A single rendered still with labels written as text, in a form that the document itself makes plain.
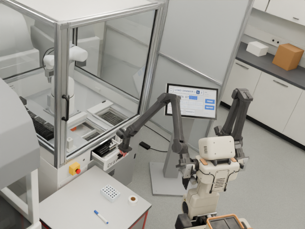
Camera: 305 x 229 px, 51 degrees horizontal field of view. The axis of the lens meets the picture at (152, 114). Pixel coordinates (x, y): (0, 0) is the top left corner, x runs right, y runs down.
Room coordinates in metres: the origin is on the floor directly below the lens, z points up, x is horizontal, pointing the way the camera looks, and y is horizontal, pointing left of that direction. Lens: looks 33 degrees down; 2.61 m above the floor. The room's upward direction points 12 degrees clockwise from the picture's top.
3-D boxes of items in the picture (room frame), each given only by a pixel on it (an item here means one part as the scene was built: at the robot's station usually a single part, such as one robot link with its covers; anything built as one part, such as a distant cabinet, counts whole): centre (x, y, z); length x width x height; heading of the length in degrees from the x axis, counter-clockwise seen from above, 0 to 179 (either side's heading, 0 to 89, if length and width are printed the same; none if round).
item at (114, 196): (1.64, 0.19, 0.78); 0.12 x 0.08 x 0.04; 58
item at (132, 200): (1.61, 0.02, 0.78); 0.07 x 0.07 x 0.04
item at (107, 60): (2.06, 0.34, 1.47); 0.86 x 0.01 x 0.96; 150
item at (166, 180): (2.72, -0.35, 0.51); 0.50 x 0.45 x 1.02; 11
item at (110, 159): (1.94, 0.21, 0.87); 0.29 x 0.02 x 0.11; 150
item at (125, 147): (1.95, 0.16, 1.00); 0.10 x 0.07 x 0.07; 60
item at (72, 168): (1.72, 0.48, 0.88); 0.07 x 0.05 x 0.07; 150
